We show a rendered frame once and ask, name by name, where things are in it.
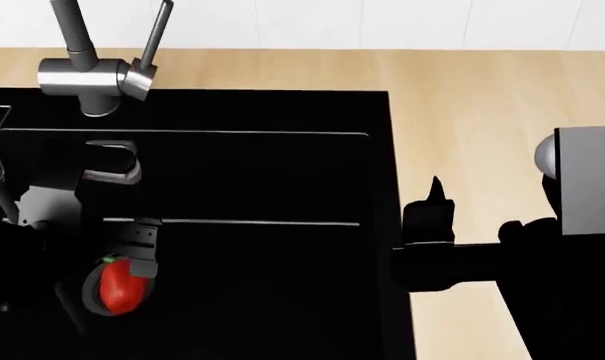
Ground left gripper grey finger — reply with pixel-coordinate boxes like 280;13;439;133
128;255;161;281

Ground steel sink faucet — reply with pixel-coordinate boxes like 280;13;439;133
36;0;158;118

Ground steel sink overflow plate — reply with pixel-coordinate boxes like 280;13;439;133
83;139;144;186

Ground red bell pepper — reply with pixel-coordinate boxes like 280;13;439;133
98;253;149;316

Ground grey round robot joint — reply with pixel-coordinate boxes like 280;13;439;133
533;133;559;178

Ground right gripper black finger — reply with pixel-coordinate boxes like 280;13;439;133
429;174;447;204

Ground steel faucet lever handle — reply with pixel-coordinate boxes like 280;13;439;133
130;0;176;78

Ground grey box robot housing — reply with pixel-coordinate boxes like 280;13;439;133
553;126;605;237

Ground black kitchen sink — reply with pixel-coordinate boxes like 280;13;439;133
0;87;417;360

